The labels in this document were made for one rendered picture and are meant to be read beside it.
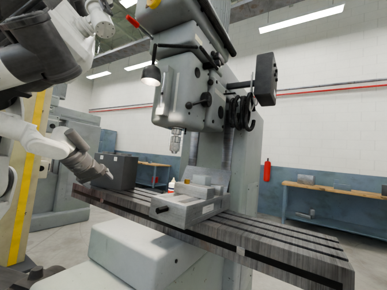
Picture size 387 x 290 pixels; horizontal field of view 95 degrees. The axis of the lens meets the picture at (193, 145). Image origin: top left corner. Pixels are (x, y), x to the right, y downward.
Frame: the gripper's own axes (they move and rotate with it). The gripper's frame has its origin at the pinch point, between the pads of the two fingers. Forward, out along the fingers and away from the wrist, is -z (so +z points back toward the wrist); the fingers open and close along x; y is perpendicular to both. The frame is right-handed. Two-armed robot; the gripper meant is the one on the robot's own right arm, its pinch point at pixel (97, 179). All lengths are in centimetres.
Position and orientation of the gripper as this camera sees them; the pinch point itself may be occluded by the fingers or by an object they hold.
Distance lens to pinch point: 91.4
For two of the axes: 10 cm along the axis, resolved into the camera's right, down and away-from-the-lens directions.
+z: -1.9, -6.9, -7.0
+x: 9.2, -3.7, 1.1
